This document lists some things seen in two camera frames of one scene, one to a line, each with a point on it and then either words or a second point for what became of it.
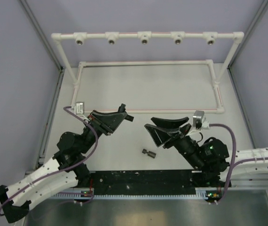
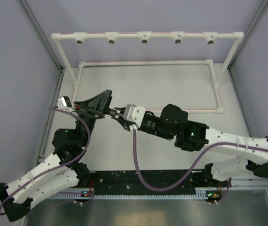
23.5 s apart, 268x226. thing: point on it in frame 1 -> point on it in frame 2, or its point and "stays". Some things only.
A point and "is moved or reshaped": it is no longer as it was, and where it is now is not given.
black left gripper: (107, 123) -> (102, 103)
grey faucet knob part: (149, 153) is moved or reshaped
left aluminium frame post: (41, 157) stays
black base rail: (151, 181) stays
